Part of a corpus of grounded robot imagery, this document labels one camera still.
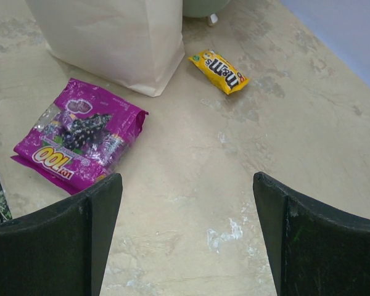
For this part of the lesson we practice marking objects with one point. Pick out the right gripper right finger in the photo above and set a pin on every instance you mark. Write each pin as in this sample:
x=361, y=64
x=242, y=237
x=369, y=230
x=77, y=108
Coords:
x=312, y=247

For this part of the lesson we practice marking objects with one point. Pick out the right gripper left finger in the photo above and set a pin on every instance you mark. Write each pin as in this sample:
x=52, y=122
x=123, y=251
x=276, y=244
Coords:
x=61, y=249

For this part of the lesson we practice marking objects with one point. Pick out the yellow m&m's packet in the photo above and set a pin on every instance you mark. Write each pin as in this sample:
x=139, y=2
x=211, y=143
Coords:
x=219, y=71

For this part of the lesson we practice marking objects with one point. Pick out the brown paper bag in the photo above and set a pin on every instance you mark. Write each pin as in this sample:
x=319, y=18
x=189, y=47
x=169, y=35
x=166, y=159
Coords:
x=137, y=44

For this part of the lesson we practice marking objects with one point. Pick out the purple candy bag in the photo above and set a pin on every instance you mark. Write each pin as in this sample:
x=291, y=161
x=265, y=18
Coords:
x=81, y=137

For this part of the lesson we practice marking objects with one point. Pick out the white orange cylinder container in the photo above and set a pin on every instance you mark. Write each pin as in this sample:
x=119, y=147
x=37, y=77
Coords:
x=204, y=9

